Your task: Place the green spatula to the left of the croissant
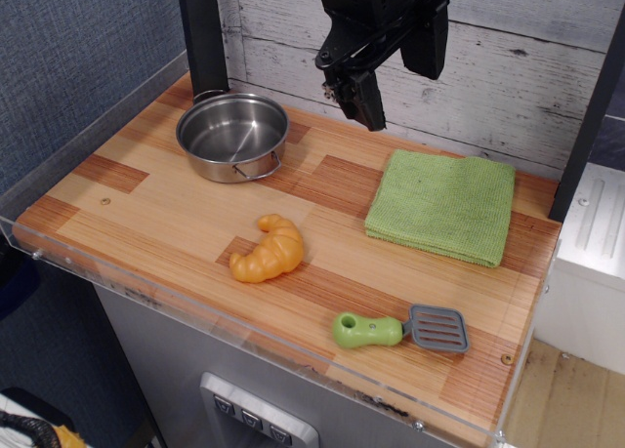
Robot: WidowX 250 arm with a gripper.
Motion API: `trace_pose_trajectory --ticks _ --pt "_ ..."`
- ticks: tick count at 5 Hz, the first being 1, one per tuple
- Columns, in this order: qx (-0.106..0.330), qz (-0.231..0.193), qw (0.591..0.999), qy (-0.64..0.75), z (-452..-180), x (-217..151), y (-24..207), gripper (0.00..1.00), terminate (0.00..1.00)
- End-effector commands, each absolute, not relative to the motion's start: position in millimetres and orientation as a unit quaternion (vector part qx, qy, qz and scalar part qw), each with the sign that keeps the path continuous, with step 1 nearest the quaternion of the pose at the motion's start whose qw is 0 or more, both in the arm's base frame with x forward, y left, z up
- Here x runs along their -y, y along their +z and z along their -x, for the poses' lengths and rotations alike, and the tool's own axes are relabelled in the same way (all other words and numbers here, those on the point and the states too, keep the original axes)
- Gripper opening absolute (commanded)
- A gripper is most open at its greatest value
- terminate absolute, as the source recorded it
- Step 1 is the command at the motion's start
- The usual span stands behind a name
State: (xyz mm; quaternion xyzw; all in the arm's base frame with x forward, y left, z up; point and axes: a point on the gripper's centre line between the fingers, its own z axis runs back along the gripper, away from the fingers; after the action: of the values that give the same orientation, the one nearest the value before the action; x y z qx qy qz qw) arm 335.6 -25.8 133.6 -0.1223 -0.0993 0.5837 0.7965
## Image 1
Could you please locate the yellow object with black strap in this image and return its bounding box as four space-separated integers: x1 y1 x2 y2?
1 411 87 448

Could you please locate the black vertical post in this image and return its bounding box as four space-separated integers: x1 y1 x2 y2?
549 10 624 223
179 0 229 97

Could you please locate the clear acrylic table guard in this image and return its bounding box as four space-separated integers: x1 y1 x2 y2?
1 74 560 441

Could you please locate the silver dispenser button panel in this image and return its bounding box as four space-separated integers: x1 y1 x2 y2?
199 372 320 447

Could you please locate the grey toy fridge cabinet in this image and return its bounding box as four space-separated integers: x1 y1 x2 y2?
97 287 495 447

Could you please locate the white ribbed box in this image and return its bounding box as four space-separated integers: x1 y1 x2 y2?
534 163 624 374

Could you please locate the stainless steel pot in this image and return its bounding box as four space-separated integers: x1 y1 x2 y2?
176 94 290 183

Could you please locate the green toy spatula grey blade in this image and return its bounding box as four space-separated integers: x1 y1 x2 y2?
332 305 470 353

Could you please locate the black left vertical post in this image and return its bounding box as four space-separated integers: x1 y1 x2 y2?
179 0 229 97

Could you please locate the orange plastic toy croissant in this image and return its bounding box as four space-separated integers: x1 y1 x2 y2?
229 214 305 283

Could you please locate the folded green cloth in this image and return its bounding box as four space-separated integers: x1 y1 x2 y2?
364 149 516 267

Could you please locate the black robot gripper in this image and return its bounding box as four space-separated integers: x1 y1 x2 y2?
315 0 448 132

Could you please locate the black right vertical post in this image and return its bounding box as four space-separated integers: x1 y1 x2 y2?
549 10 624 223

